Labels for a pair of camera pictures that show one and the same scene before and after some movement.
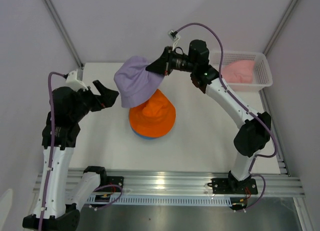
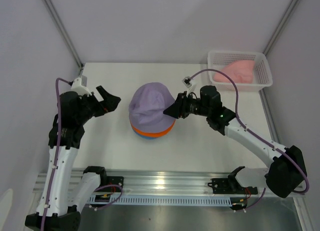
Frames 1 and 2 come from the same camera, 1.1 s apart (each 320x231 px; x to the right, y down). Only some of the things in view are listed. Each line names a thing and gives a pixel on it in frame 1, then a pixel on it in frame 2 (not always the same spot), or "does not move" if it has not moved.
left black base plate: x=111 y=180 does not move
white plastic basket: x=244 y=71 does not move
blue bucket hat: x=146 y=137 does not move
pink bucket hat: x=238 y=71 does not move
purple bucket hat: x=134 y=83 → x=147 y=105
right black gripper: x=161 y=65 → x=179 y=108
